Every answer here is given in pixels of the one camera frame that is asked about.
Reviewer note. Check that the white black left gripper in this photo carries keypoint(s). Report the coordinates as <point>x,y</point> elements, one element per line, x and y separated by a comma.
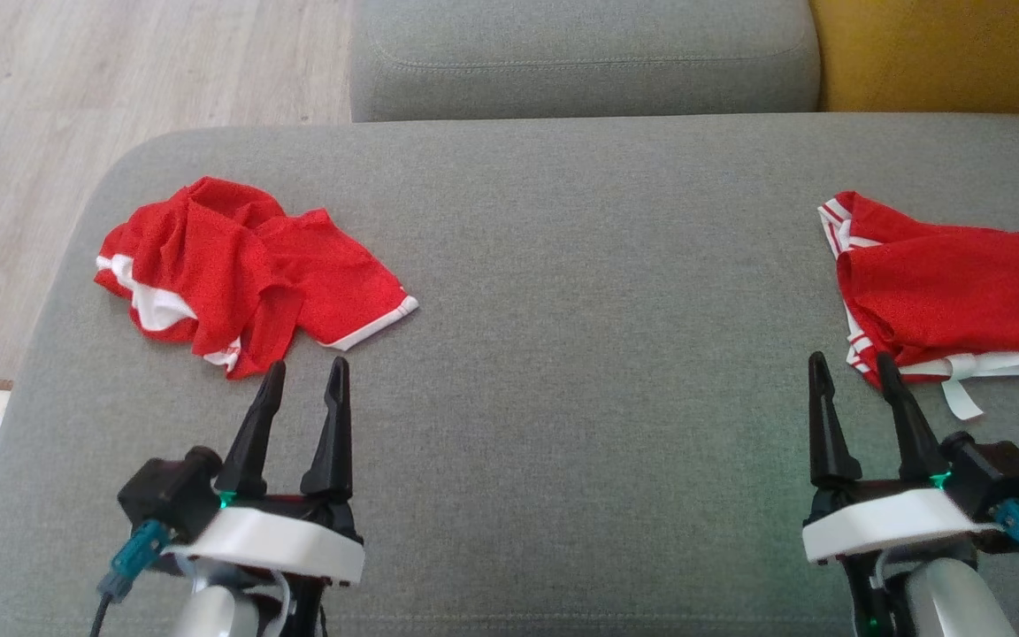
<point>279,540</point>

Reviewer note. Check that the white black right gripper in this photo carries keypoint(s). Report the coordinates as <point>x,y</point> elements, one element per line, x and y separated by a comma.
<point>890,522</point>

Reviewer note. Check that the red shirt with white trim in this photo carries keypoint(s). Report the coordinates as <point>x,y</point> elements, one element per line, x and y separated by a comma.
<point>952,283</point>

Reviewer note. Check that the red shorts with white stripe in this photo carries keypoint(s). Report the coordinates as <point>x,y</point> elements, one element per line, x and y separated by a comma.
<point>235,265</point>

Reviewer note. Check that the grey sofa ottoman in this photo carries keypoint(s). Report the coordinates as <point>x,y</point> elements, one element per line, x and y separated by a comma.
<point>563,354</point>

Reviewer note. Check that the yellow sofa backrest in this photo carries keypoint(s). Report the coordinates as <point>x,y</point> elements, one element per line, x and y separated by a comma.
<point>952,53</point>

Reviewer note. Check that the grey sofa seat cushion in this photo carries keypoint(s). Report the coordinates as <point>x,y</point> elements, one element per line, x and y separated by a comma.
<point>580,62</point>

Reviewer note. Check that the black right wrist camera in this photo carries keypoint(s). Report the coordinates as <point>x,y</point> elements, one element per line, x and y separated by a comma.
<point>996,473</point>

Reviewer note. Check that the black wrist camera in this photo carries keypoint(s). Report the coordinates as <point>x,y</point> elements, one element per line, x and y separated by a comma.
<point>996,473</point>
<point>169,495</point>

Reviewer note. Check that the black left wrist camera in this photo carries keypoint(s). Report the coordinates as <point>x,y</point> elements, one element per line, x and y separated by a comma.
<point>169,495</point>

